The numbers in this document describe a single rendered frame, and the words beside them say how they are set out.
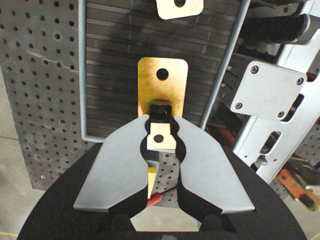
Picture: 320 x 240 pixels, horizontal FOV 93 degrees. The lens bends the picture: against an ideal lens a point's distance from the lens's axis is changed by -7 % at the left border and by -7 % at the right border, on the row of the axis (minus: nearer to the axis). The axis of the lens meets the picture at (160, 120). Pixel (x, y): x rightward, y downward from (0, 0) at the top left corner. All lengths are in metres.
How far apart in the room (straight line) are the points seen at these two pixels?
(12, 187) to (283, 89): 2.88
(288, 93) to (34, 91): 0.82
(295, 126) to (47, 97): 0.86
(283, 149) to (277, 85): 0.29
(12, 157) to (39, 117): 1.57
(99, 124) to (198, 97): 0.12
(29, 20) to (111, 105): 0.61
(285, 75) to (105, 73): 0.23
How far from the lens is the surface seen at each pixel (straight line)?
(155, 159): 0.25
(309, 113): 0.51
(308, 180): 0.62
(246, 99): 0.26
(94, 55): 0.17
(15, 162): 2.46
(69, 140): 0.88
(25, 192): 2.85
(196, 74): 0.17
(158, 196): 0.37
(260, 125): 0.45
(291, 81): 0.29
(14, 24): 0.80
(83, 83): 0.18
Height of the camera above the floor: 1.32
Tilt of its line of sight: 61 degrees down
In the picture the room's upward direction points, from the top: 178 degrees clockwise
